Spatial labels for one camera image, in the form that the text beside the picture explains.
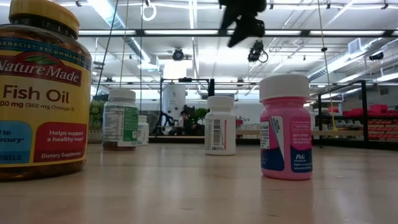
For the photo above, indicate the small white medicine bottle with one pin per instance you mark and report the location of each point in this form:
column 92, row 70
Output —
column 144, row 130

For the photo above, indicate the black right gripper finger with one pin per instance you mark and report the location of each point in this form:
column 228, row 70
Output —
column 239, row 37
column 228, row 14

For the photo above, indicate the black round ceiling fixture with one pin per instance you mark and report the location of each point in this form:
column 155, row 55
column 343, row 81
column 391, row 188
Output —
column 178, row 54

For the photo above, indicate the green label bottle white cap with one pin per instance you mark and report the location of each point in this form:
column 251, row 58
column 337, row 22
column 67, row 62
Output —
column 119, row 124

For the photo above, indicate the amber fish oil bottle yellow cap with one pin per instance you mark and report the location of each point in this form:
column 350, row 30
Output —
column 43, row 93

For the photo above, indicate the black overhead camera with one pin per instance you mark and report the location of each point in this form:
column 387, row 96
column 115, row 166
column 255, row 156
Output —
column 255, row 51

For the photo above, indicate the black frame wooden shelf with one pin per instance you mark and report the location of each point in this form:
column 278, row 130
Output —
column 364, row 109

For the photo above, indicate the white round pillar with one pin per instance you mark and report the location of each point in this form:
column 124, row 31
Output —
column 173, row 99

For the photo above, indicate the pink bottle white cap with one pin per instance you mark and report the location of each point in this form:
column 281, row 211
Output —
column 286, row 130

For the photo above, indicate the red storage bins rack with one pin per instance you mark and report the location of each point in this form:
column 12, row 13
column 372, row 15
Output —
column 379, row 121

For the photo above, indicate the person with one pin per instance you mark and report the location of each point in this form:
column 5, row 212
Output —
column 186, row 123

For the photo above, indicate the green potted plant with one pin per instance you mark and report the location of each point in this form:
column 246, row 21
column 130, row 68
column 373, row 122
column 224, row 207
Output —
column 97, row 115

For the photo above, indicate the white bottle with barcode label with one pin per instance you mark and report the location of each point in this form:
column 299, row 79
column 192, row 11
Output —
column 220, row 127

